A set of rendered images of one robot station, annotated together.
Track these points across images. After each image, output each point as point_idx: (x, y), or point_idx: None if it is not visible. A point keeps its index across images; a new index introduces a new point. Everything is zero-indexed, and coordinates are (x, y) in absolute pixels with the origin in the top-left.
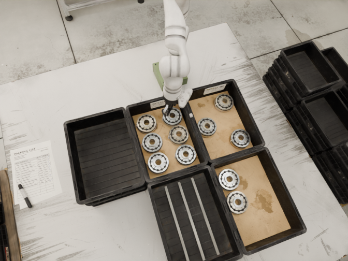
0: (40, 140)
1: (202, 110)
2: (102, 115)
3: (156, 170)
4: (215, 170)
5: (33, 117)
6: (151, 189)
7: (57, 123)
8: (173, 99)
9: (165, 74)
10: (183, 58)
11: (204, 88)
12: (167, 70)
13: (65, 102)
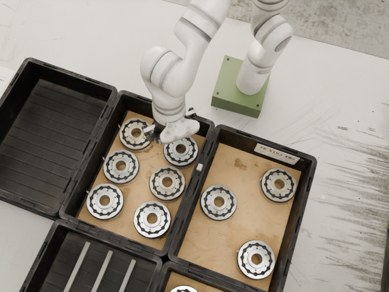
0: (3, 63)
1: (234, 173)
2: (82, 81)
3: (94, 209)
4: (179, 277)
5: (19, 28)
6: (69, 231)
7: (40, 55)
8: (160, 121)
9: (143, 73)
10: (179, 66)
11: (256, 141)
12: (146, 68)
13: (71, 35)
